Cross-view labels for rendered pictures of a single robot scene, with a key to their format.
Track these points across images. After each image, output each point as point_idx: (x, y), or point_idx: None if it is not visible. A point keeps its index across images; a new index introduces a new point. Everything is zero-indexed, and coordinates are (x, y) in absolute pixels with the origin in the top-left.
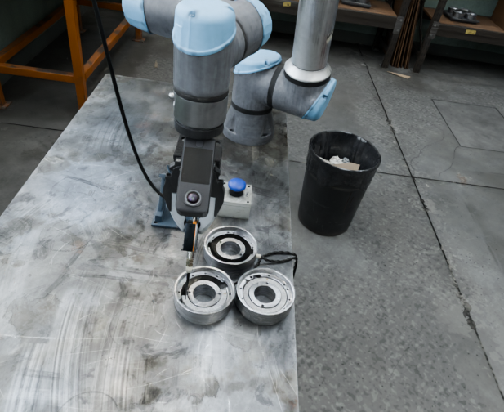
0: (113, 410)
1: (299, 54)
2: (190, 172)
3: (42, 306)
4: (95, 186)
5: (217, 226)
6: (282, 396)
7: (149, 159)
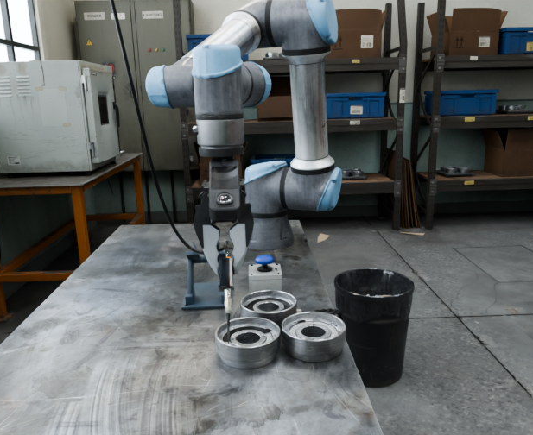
0: None
1: (301, 147)
2: (218, 182)
3: (74, 375)
4: (119, 292)
5: None
6: (354, 411)
7: (171, 269)
